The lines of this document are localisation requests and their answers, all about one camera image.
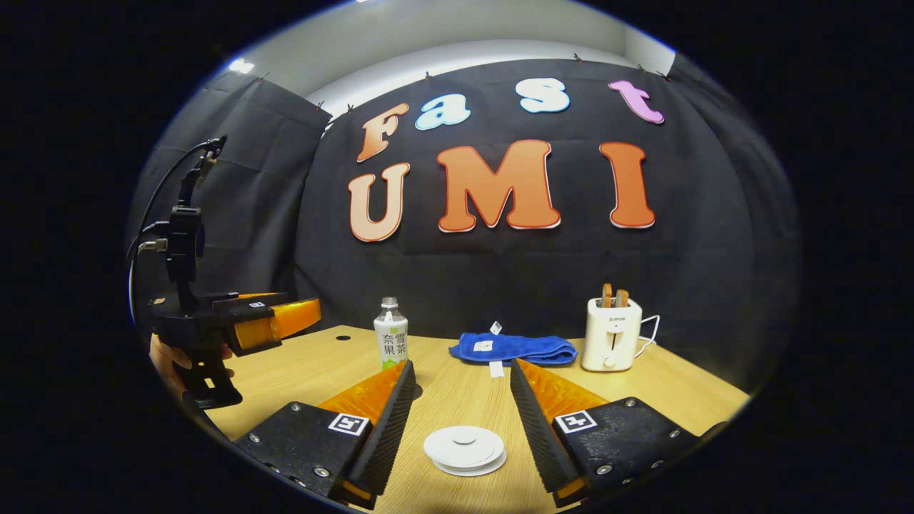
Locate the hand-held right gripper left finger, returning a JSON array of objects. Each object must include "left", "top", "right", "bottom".
[{"left": 234, "top": 359, "right": 417, "bottom": 510}]

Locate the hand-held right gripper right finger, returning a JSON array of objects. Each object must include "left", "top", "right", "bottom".
[{"left": 509, "top": 358, "right": 704, "bottom": 509}]

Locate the white teacup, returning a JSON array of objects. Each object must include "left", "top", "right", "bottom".
[{"left": 423, "top": 426, "right": 505, "bottom": 470}]

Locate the white teacup lid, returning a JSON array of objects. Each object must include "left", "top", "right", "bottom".
[{"left": 436, "top": 427, "right": 495, "bottom": 458}]

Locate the clear water bottle white label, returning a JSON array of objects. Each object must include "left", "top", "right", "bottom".
[{"left": 373, "top": 297, "right": 409, "bottom": 371}]

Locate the white saucer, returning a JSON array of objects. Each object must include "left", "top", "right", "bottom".
[{"left": 431, "top": 450, "right": 508, "bottom": 478}]

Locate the blue towel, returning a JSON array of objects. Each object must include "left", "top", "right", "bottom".
[{"left": 448, "top": 321, "right": 578, "bottom": 378}]

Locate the cream toaster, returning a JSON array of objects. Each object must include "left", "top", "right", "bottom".
[{"left": 581, "top": 296, "right": 643, "bottom": 373}]

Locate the black backdrop cloth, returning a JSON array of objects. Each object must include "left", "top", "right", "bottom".
[{"left": 129, "top": 57, "right": 800, "bottom": 393}]

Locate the black cable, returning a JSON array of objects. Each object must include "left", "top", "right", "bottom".
[{"left": 127, "top": 139, "right": 215, "bottom": 315}]

